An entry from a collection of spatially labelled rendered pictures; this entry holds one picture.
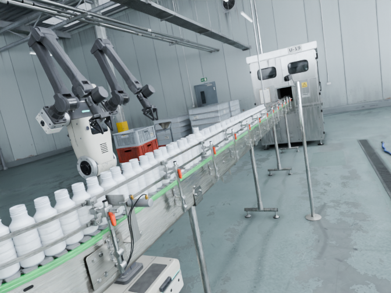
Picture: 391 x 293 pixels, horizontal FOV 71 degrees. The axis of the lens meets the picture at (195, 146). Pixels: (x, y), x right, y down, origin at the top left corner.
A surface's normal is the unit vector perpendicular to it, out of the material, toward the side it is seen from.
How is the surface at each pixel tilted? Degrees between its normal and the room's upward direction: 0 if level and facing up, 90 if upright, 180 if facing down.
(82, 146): 101
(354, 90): 90
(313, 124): 90
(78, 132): 90
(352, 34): 90
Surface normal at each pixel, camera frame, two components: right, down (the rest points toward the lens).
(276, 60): -0.41, 0.21
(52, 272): 0.73, -0.02
